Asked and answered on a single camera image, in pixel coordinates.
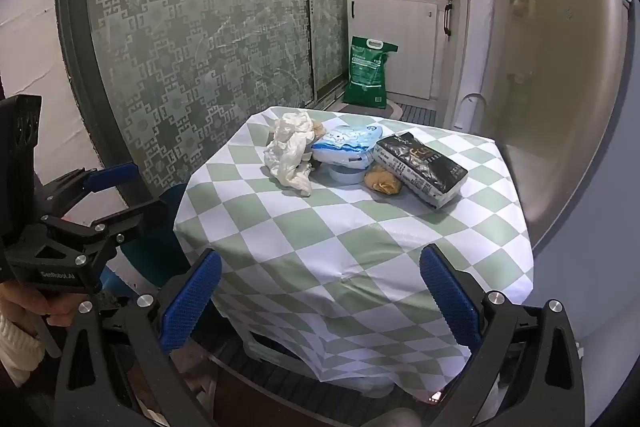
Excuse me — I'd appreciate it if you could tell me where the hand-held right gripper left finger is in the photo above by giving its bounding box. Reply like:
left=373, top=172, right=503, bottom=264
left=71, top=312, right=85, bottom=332
left=54, top=249, right=223, bottom=427

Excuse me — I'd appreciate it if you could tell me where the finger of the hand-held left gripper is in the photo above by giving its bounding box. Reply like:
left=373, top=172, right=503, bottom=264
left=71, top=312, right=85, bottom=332
left=41, top=198, right=172, bottom=269
left=32, top=163, right=142, bottom=228

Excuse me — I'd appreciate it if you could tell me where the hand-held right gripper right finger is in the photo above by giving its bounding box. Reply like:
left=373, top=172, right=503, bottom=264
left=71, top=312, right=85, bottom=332
left=419, top=243, right=586, bottom=427

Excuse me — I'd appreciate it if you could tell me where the teal plastic bin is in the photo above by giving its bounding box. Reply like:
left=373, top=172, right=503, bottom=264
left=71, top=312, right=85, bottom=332
left=117, top=184, right=192, bottom=289

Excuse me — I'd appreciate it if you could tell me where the large brown paper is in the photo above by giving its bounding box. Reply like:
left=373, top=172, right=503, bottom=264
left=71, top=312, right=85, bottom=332
left=364, top=164, right=404, bottom=196

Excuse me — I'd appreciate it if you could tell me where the white tissue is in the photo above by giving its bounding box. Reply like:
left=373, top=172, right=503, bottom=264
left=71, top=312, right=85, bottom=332
left=263, top=110, right=317, bottom=196

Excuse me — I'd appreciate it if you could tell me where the blue white plastic packet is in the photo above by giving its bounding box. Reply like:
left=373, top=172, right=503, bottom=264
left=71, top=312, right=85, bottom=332
left=311, top=124, right=385, bottom=170

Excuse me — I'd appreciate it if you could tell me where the person's left forearm white sleeve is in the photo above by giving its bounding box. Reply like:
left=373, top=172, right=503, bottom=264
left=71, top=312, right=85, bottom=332
left=0, top=314, right=47, bottom=388

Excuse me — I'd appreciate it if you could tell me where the person's left hand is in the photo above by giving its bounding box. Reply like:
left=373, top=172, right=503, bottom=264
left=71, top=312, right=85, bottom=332
left=0, top=279, right=61, bottom=338

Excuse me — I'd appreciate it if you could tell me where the black foil packet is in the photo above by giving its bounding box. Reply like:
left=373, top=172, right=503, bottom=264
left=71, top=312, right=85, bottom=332
left=372, top=132, right=469, bottom=209

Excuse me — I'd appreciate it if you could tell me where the green white checkered tablecloth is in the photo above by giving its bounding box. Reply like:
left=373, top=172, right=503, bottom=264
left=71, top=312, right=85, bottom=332
left=173, top=106, right=535, bottom=395

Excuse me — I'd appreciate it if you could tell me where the white round container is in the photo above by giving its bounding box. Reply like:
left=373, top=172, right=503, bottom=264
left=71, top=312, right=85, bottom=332
left=328, top=163, right=373, bottom=186

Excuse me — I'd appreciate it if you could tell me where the pale oval doormat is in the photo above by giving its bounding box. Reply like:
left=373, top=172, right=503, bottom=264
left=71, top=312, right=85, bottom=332
left=345, top=99, right=403, bottom=121

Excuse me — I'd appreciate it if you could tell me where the green rice bag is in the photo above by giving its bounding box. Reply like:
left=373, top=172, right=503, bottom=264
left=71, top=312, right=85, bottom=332
left=342, top=36, right=399, bottom=109

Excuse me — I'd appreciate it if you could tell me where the beige refrigerator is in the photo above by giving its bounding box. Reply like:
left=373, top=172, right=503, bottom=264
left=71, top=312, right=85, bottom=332
left=470, top=0, right=632, bottom=253

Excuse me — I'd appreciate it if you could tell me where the white kitchen cabinet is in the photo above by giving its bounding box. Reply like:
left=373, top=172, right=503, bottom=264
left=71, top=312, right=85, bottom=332
left=346, top=0, right=451, bottom=102

